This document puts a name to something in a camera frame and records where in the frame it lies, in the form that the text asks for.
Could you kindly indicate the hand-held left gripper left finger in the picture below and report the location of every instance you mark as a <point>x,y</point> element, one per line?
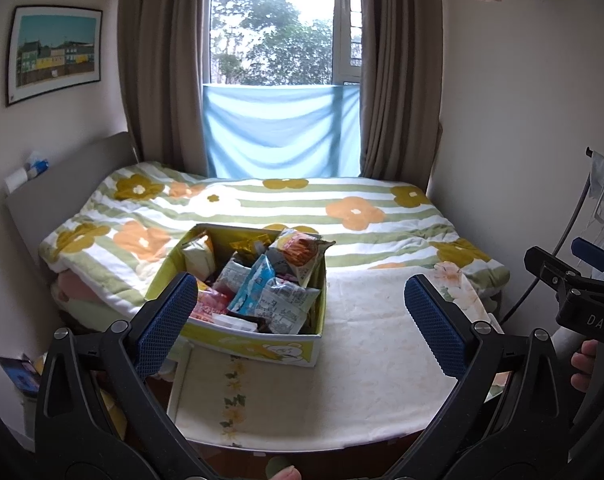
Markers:
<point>164,325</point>

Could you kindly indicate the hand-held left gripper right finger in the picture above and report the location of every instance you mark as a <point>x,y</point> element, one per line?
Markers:
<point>437,325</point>

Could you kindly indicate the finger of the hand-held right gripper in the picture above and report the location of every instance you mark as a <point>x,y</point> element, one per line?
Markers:
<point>547,266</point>
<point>589,254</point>

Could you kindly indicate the light blue snack packet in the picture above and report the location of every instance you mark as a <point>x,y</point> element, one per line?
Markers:
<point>254,285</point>

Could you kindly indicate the green cardboard box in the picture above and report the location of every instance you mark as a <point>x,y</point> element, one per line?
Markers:
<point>262,350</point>

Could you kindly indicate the grey white snack packet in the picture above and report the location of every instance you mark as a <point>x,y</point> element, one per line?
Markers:
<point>287,305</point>

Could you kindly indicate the orange snack bag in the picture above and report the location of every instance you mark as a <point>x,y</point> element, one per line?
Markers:
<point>302,252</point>

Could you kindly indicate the person's right hand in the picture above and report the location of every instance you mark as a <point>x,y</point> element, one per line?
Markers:
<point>587,365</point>

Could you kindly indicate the pink folded bedsheet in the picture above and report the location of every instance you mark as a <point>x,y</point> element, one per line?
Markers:
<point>82,285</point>

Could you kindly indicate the cream floral tablecloth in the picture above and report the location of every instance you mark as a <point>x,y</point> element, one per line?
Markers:
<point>357,385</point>

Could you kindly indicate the flowered striped blanket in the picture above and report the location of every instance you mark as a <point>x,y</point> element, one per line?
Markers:
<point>382,240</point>

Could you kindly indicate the black clothes rack rod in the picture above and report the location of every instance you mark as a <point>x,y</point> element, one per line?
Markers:
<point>590,152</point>

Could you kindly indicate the stack of books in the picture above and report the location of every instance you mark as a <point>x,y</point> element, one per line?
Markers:
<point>19,375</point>

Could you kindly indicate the grey bed headboard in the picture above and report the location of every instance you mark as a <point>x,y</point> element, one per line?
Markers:
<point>62,195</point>

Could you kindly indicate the blue white pack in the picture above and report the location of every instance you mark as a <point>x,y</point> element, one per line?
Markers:
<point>37,165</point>

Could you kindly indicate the white tissue pack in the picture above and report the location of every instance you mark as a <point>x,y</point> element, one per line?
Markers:
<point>16,181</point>

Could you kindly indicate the light blue cloth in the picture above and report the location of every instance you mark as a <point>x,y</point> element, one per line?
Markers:
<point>277,130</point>

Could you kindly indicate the framed picture of houses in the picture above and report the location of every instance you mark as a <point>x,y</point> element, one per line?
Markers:
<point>54,55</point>

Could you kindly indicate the window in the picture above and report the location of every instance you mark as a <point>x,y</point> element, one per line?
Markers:
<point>272,25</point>

